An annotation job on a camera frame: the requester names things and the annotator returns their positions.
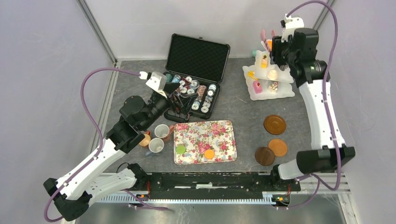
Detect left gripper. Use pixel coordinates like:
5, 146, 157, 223
141, 82, 198, 131

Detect orange pastry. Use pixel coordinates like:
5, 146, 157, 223
267, 40, 272, 52

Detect pink-handled metal tongs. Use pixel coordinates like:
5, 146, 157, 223
260, 29, 272, 53

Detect yellow cake with green fruit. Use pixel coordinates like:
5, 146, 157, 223
261, 55, 268, 68

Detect cream round pudding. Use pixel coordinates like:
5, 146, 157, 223
267, 70, 278, 80

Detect sprinkled strawberry cake slice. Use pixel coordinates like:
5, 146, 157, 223
268, 82, 278, 93

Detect green round macaron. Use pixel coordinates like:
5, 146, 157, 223
176, 145, 186, 154

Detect yellow kiwi cake slice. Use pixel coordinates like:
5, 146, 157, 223
247, 71, 258, 81

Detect pink strawberry cake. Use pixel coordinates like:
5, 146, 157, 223
253, 80, 262, 94

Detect yellow round biscuit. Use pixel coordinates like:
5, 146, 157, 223
204, 149, 215, 160

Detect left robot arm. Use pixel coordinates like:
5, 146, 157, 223
43, 83, 197, 221

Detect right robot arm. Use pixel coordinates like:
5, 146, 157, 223
269, 28, 355, 190

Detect black poker chip case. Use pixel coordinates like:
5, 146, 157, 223
165, 34, 231, 123

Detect pink mug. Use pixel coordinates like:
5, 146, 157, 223
154, 124, 175, 142

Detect white three-tier cake stand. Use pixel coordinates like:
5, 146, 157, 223
242, 50, 295, 100

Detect grey white mug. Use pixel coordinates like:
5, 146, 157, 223
145, 138, 164, 157

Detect orange mug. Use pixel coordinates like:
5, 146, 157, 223
139, 131, 152, 147

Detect floral serving tray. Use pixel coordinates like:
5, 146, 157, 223
173, 120, 238, 165

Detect medium brown wooden coaster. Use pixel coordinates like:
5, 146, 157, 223
263, 115, 286, 135

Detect light orange wooden coaster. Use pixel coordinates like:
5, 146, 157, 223
268, 139, 288, 157

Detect dark brown wooden coaster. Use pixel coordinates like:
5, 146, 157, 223
255, 147, 276, 166

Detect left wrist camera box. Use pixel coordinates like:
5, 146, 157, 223
146, 72, 167, 98

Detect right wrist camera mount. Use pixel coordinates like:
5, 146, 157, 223
281, 14, 304, 42

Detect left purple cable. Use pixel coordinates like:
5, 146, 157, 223
43, 67, 148, 223

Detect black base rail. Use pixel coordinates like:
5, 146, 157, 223
127, 163, 301, 200

